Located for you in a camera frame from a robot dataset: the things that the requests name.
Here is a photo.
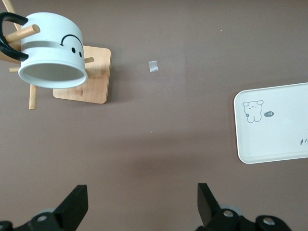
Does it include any white mug with black handle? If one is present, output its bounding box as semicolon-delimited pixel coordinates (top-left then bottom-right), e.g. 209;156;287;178
0;12;89;89

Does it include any white tray with bear print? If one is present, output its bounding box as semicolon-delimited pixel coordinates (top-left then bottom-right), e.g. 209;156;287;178
233;82;308;165

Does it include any wooden mug rack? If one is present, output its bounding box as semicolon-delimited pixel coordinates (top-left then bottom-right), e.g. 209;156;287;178
0;0;113;110

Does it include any small clear tape piece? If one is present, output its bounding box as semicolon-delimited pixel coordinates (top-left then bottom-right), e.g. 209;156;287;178
148;60;160;73

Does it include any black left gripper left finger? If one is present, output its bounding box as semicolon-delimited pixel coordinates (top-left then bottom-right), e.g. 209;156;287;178
14;184;89;231

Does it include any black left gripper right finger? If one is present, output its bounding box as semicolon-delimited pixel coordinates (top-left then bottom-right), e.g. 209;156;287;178
195;183;242;231

